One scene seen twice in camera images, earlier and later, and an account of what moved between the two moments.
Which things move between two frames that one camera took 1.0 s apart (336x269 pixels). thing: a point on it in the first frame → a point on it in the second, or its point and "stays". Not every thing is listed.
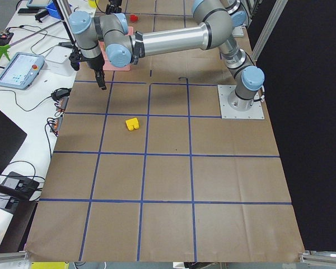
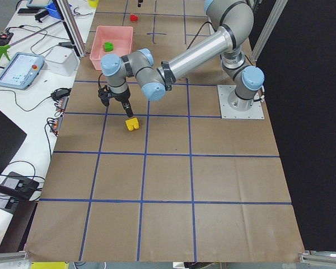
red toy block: (134, 18) stays
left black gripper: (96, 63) → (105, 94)
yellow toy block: (133, 123) stays
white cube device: (57, 60) stays
